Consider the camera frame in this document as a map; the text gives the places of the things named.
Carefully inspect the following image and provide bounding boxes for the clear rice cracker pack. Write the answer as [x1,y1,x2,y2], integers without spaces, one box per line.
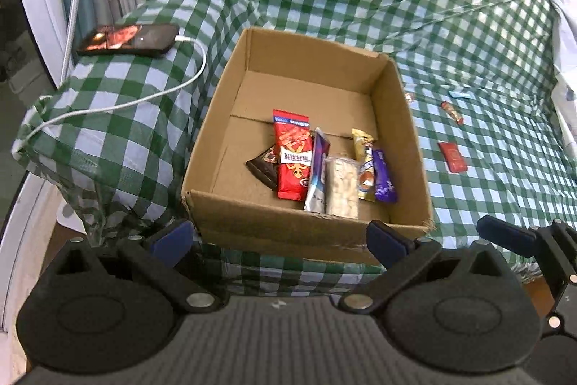
[326,156,359,219]

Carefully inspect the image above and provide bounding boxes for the green checkered sofa cover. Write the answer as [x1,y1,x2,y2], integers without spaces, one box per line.
[12,0,576,296]

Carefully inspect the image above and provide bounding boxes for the white charging cable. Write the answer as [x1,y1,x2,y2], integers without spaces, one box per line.
[10,35,208,161]

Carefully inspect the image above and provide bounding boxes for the purple white wafer pack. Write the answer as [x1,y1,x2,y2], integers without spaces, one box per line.
[304,127,331,213]

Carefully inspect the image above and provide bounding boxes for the light blue sachet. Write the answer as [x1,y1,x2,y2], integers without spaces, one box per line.
[449,90,472,100]

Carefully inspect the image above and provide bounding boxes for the black cracker packet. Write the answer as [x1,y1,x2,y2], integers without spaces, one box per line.
[246,145,278,192]

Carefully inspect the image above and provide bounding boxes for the yellow candy bar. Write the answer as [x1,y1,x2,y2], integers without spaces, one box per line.
[351,128,375,202]

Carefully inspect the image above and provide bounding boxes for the small red candy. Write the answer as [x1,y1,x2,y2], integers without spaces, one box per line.
[440,101,464,126]

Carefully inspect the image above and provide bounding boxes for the black smartphone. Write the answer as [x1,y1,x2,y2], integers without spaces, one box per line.
[76,23,179,57]

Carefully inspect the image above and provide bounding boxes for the purple chocolate bar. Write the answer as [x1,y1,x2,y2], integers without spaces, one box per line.
[373,148,398,203]

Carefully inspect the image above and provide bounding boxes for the white printed plastic bag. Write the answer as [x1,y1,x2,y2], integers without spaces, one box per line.
[550,0,576,159]

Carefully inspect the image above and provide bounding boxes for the brown cardboard box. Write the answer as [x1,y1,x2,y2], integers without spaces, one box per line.
[182,27,433,264]

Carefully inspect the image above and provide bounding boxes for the red white snack packet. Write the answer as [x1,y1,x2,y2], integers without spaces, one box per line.
[273,109,313,201]

